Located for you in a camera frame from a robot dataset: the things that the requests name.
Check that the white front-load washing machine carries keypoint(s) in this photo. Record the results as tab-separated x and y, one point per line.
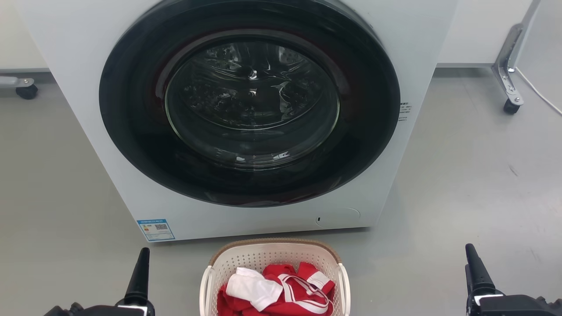
83	131

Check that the small text sticker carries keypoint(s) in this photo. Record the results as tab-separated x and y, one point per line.
405	112

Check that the round dark glass washer door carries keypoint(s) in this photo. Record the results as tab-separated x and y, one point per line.
131	114

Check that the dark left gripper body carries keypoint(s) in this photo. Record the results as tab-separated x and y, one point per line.
101	310

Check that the blue-edged energy label sticker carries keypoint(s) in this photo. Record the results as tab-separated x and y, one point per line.
156	230

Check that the silver stand leg with caster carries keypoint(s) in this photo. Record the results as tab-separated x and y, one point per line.
507	66

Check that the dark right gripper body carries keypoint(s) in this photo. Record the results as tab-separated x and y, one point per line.
513	306

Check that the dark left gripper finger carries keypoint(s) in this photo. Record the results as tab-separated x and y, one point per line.
139	281

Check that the cream perforated laundry basket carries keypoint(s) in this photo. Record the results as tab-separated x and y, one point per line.
263	254

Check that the red garment with white stripes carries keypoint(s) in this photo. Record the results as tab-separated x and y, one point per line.
303	303

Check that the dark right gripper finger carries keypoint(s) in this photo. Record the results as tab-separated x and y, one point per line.
478	276

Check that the grey stand foot with caster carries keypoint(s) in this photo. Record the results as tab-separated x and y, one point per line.
25	90

